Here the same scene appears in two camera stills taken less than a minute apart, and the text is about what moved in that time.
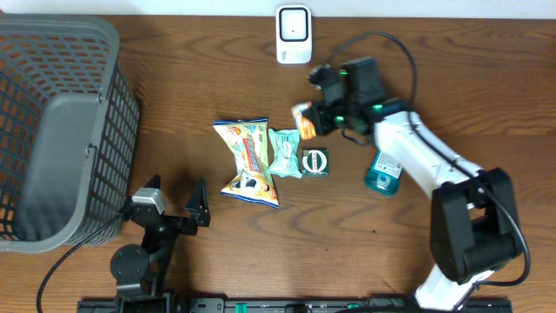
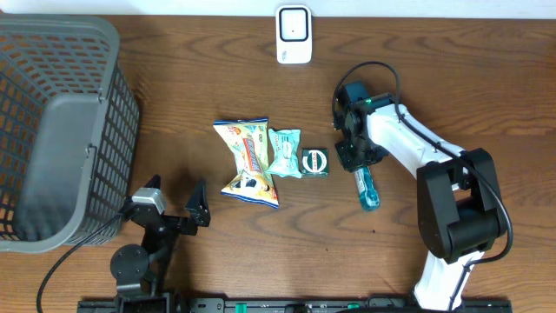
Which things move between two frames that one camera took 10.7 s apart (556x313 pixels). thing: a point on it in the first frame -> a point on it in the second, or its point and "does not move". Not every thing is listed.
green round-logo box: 314,162 does not move
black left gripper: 200,216 does not move
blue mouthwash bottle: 384,176 -> 369,196
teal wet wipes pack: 285,145 does not move
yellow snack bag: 249,140 does not move
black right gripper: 317,115 -> 349,163
